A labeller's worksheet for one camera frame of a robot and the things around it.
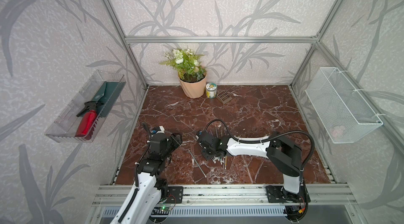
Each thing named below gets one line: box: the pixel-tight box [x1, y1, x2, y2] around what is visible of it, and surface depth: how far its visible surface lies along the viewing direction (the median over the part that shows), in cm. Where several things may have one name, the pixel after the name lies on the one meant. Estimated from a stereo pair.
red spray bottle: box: [74, 100, 104, 141], surface depth 60 cm
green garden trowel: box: [92, 80, 126, 118], surface depth 71 cm
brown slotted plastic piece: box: [216, 90, 233, 105], surface depth 114 cm
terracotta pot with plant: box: [158, 48, 208, 99], surface depth 101 cm
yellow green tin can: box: [205, 82, 218, 99], surface depth 111 cm
